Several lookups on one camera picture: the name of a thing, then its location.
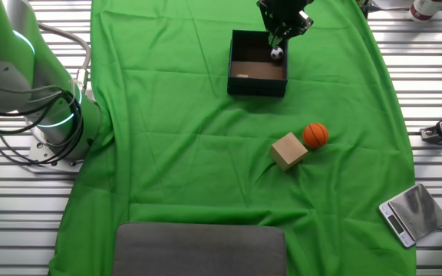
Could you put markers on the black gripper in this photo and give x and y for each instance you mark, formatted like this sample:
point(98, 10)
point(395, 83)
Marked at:
point(280, 13)

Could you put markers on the small toy soccer ball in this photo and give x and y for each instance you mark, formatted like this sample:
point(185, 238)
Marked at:
point(277, 53)

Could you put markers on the dark green gift box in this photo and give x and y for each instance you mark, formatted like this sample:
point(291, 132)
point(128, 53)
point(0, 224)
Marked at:
point(255, 88)

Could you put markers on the orange toy basketball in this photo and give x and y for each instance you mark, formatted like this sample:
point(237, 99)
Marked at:
point(315, 135)

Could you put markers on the large wooden block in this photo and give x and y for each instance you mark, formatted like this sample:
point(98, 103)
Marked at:
point(288, 151)

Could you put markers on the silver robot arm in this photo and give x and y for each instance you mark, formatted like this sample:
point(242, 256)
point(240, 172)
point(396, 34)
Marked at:
point(6, 46)

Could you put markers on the white red container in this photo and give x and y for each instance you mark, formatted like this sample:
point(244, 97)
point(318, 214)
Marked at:
point(426, 7)

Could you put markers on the green cloth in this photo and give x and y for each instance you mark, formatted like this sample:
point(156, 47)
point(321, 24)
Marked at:
point(167, 172)

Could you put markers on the silver digital scale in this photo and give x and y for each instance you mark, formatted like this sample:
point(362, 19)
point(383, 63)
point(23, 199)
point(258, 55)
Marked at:
point(416, 211)

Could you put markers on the grey fabric cushion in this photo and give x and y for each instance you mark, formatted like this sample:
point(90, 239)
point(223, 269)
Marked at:
point(198, 253)

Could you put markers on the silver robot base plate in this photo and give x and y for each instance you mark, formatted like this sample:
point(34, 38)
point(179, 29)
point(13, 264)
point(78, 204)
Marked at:
point(38, 151)

